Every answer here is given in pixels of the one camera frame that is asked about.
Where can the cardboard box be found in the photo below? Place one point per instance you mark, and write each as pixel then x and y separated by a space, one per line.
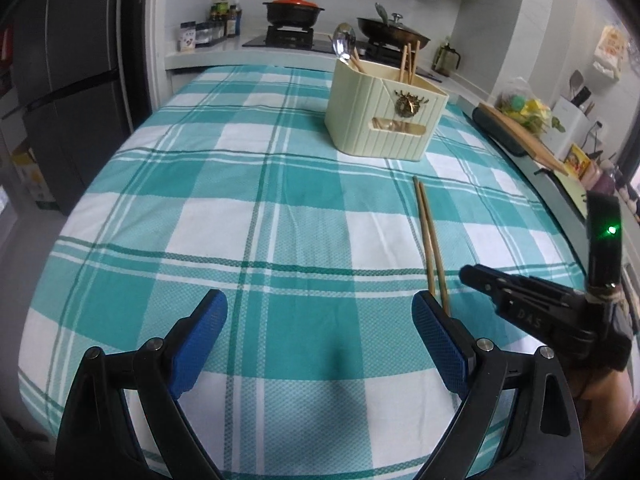
pixel 30 180

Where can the metal ladle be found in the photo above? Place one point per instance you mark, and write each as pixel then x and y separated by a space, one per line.
pixel 381 11

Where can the black pot with orange lid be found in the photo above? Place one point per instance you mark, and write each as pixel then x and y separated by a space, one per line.
pixel 294 10

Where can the dark wok with lid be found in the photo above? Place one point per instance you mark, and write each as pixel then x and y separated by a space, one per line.
pixel 395 32

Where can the white knife holder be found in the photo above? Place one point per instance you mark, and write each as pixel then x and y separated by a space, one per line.
pixel 570 120

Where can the teal plaid tablecloth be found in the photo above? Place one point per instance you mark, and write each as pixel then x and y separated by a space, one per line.
pixel 250 260

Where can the white labelled jar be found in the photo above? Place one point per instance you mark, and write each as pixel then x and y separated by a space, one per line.
pixel 188 40

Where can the dark sauce bottle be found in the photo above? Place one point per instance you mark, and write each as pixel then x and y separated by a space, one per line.
pixel 232 19

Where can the white kitchen counter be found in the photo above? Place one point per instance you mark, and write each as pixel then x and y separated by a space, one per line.
pixel 220 53

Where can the wooden cutting board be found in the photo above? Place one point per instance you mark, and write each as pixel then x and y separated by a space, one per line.
pixel 545 155

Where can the black gas stove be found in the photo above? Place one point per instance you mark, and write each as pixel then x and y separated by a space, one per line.
pixel 290 36

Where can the white wall bag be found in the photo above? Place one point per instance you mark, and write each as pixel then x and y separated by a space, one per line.
pixel 611 50

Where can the black tray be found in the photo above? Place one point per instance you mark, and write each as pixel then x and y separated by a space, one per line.
pixel 500 132

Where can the dark grey refrigerator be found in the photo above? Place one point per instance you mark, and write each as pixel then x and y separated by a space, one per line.
pixel 75 85

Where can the person's right forearm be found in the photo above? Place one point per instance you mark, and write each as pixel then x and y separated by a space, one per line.
pixel 607 410

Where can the cream ribbed utensil holder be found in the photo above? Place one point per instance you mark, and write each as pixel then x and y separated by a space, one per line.
pixel 360 110

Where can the bamboo chopstick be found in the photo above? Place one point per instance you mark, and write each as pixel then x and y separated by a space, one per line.
pixel 353 66
pixel 408 62
pixel 439 270
pixel 403 65
pixel 415 60
pixel 424 235
pixel 357 59

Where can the large metal spoon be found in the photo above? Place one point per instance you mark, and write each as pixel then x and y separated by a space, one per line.
pixel 344 40

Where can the yellow packet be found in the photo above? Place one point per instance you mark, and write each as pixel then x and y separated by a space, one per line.
pixel 578 161

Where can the pink container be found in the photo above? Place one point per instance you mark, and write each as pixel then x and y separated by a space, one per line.
pixel 595 176

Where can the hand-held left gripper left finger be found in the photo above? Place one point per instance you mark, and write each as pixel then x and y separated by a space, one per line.
pixel 200 340

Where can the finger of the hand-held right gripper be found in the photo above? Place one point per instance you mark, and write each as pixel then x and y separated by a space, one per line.
pixel 540 320
pixel 520 285

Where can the glass pitcher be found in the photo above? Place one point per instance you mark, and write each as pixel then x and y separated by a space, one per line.
pixel 445 57

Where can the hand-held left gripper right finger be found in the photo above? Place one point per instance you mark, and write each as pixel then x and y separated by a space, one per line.
pixel 437 345

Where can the bag of yellow green produce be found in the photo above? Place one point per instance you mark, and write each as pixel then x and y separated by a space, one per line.
pixel 525 107

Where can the yellow cap seasoning bottle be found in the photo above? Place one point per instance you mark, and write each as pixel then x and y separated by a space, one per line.
pixel 220 5

